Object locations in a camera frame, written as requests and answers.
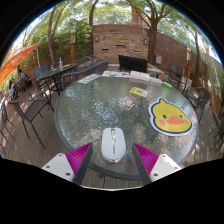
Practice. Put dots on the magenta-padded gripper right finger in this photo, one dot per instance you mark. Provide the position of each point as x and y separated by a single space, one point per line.
163 165

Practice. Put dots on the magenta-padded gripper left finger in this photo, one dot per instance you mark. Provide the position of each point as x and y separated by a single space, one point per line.
61 165

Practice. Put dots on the white computer mouse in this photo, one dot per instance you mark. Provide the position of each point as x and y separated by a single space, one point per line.
113 145

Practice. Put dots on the yellow duck-shaped mouse pad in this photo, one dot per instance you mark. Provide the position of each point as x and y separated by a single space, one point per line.
170 118

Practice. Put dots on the grey metal mesh chair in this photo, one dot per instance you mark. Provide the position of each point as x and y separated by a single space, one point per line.
87 71
199 96
176 71
31 108

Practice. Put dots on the yellow square card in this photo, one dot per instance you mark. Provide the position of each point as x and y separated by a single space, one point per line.
138 91

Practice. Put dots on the green tube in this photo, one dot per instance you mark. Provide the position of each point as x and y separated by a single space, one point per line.
167 85

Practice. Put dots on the small white booklet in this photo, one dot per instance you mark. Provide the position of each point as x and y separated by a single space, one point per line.
155 80

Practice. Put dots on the white printed strip card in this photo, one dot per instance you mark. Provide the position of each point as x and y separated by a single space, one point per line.
89 78

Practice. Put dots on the white book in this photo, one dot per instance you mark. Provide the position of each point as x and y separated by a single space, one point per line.
139 76

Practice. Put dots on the blue chair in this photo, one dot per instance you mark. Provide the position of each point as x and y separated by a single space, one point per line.
40 70

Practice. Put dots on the person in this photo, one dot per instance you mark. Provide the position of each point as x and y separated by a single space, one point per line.
22 76

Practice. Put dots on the colourful printed sheet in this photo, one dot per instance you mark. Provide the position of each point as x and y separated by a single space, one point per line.
115 74

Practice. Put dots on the orange patio umbrella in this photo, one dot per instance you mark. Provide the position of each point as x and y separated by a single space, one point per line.
15 61

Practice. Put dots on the tree with forked trunk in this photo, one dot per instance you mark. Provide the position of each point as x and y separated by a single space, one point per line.
152 43

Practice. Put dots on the grey wall box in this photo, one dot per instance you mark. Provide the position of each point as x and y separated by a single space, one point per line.
158 59

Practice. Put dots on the wooden lamp post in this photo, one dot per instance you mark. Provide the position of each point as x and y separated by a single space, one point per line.
72 46
187 61

